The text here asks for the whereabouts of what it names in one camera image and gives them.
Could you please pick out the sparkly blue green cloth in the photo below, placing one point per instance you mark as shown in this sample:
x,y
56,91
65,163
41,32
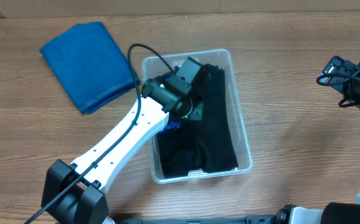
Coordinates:
x,y
171,125

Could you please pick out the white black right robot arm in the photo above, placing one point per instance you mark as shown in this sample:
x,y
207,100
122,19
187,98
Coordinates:
x,y
332,212

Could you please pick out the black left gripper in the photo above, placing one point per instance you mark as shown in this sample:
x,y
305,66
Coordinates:
x,y
197,112

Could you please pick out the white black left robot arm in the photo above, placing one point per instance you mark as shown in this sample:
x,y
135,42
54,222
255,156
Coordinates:
x,y
75,193

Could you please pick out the black cloth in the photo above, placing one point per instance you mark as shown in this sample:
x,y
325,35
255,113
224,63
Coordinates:
x,y
179,149
213,133

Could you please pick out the blue denim cloth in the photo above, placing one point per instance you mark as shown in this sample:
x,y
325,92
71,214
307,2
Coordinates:
x,y
89,65

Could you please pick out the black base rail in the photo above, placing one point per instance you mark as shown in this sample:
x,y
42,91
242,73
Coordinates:
x,y
249,219

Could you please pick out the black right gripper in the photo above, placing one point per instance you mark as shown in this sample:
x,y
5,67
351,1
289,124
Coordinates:
x,y
342,86

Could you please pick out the clear plastic container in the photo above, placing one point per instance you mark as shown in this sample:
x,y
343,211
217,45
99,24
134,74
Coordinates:
x,y
223,59

